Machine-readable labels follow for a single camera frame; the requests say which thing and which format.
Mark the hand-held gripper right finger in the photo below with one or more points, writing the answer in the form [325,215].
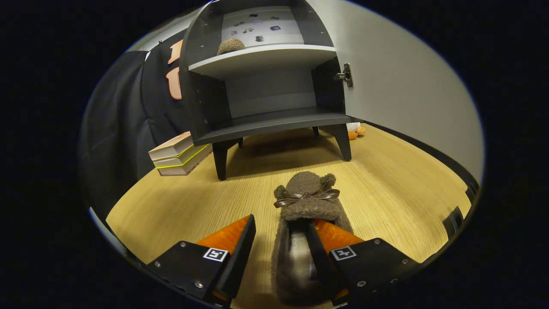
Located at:
[322,259]

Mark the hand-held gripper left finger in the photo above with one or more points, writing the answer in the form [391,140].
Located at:
[240,257]

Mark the brown fuzzy shoe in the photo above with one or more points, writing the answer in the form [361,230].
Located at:
[230,46]
[306,189]

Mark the dark grey shoe cabinet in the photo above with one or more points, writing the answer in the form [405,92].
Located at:
[266,124]

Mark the beige shoe cabinet door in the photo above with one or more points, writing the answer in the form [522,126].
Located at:
[407,94]

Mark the white book yellow trim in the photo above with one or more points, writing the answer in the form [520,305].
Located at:
[180,161]
[184,170]

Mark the orange white plush toy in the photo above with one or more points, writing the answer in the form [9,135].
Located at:
[356,131]

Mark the black backdrop cloth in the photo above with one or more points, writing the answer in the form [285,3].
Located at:
[124,107]

